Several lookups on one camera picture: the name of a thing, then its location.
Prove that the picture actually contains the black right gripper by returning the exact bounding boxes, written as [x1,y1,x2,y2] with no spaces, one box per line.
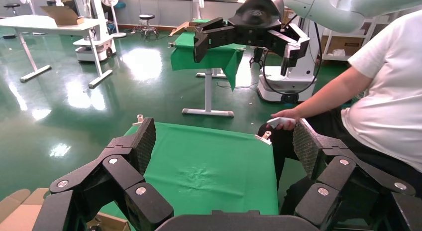
[193,0,311,77]

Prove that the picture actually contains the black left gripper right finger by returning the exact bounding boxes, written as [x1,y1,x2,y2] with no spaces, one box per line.
[293,118,422,231]

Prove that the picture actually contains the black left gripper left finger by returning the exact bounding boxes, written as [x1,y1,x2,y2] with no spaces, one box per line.
[32,117,174,231]

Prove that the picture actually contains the white handheld controller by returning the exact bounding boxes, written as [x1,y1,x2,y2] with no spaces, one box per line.
[266,116,297,129]

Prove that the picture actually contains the person's bare forearm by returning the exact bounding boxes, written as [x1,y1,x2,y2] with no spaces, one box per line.
[295,66,375,119]

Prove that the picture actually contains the brown cardboard box in shelf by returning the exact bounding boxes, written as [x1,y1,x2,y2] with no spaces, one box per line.
[324,35,363,57]

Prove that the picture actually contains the open brown cardboard box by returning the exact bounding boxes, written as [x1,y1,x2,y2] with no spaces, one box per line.
[0,188,131,231]

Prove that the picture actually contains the open cardboard box on table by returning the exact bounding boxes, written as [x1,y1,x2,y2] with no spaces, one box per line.
[40,5,86,26]

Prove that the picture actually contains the person's bare hand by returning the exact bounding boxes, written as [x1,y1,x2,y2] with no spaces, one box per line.
[280,108,303,131]

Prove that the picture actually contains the table with green cloth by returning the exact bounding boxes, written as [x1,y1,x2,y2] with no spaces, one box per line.
[170,20,246,118]

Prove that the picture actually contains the green table cloth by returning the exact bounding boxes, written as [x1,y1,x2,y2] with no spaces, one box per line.
[99,121,279,220]

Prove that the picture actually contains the person white shirt black trousers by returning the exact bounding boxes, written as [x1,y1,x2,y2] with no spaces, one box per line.
[257,10,422,231]

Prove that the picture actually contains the black round stool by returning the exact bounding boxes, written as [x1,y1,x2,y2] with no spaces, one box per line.
[138,13,158,37]
[2,3,21,16]

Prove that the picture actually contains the white storage shelf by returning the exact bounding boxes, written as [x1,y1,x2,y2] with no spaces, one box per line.
[321,16,380,62]

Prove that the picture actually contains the white table with metal legs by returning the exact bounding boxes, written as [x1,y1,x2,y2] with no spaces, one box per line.
[0,15,114,89]

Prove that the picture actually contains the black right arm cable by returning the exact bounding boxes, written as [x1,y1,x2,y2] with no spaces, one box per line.
[262,21,323,96]

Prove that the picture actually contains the white wheeled robot with cables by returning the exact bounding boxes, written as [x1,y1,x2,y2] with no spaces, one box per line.
[257,18,319,103]

